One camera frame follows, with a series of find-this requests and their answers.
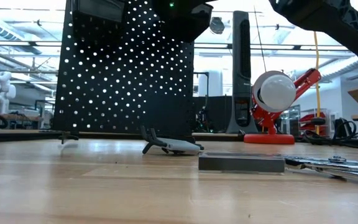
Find black metal pegboard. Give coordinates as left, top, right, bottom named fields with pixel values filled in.
left=52, top=0, right=204, bottom=151

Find black plastic pegboard bin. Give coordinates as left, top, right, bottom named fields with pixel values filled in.
left=152, top=0, right=214, bottom=44
left=71, top=0, right=127, bottom=43

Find black handled silver pliers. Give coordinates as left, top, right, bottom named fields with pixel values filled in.
left=283, top=154, right=358, bottom=182

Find white cylindrical tank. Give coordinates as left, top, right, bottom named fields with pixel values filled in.
left=197, top=70, right=223, bottom=97

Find dark grey upright column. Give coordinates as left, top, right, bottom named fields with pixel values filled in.
left=226, top=11, right=259, bottom=135

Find grey round disc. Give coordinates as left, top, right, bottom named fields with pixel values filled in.
left=209, top=17, right=226, bottom=35

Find red desk lamp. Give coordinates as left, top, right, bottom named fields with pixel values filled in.
left=243, top=68, right=322, bottom=145

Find light wooden desk grey legs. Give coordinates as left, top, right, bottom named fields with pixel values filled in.
left=0, top=128, right=55, bottom=134

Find white robot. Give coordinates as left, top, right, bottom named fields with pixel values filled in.
left=0, top=70, right=17, bottom=114

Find yellow cord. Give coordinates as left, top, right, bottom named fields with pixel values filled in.
left=313, top=30, right=321, bottom=135

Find black aluminium rig frame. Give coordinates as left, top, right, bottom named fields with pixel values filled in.
left=0, top=132, right=245, bottom=144

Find thick black cable loop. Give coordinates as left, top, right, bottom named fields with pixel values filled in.
left=303, top=118, right=358, bottom=149

